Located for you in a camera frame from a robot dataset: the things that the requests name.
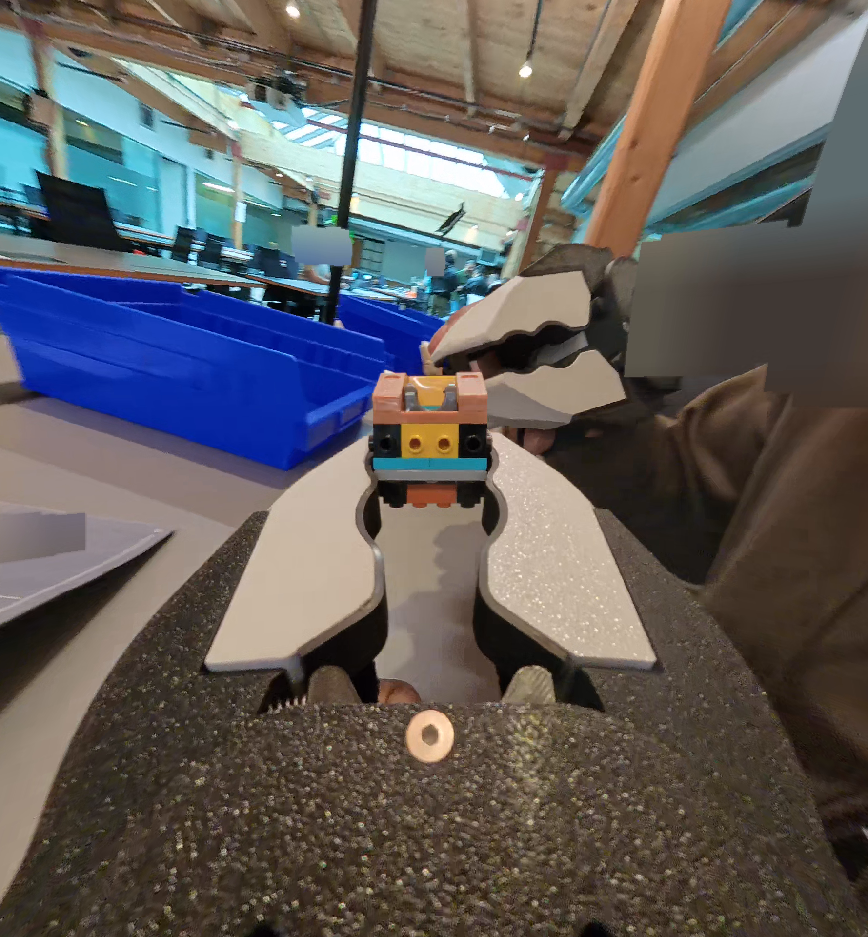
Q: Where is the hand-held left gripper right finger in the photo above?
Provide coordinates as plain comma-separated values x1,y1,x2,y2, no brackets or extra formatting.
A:
475,432,659,682

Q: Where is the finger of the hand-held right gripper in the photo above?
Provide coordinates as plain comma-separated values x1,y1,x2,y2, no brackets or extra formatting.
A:
487,350,630,431
430,271,594,368

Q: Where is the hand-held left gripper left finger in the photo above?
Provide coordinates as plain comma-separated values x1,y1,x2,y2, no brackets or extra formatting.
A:
203,436,389,682

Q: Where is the brown teal toy brick model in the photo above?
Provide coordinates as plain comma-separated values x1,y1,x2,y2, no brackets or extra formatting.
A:
369,370,493,511

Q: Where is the grey instruction booklet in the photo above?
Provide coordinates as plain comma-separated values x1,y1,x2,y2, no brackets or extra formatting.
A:
0,495,176,632

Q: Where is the grey desk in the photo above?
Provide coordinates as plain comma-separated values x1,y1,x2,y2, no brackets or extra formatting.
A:
0,333,706,937

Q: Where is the person's right hand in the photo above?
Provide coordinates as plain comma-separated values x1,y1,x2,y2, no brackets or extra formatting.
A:
472,340,568,456

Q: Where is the blue storage bin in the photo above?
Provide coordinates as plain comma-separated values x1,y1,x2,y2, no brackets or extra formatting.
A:
337,293,447,376
0,264,397,471

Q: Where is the black stand pole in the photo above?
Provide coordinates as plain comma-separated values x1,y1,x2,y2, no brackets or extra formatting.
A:
319,0,381,325

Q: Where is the person's brown jacket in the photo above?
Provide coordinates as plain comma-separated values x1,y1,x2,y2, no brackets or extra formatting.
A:
686,366,868,937

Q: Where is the long grey table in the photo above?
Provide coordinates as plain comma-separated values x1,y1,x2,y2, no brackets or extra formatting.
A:
0,229,262,290

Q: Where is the wooden post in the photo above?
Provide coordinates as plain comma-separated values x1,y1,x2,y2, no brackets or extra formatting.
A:
582,0,733,257

